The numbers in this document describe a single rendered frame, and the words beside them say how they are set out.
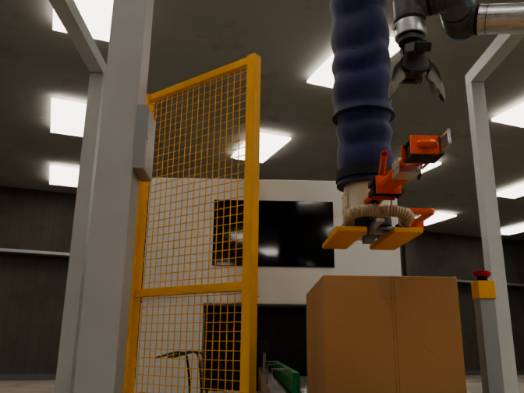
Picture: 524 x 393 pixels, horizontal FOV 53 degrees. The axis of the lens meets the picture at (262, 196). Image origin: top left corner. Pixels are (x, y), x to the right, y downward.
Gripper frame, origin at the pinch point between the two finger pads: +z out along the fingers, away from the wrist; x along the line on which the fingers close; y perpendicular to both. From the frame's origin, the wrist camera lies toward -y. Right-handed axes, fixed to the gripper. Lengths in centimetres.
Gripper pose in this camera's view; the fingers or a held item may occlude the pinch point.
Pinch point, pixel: (417, 100)
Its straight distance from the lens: 150.8
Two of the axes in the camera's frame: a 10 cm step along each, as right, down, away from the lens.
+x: -10.0, -0.2, -0.3
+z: -0.1, 9.6, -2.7
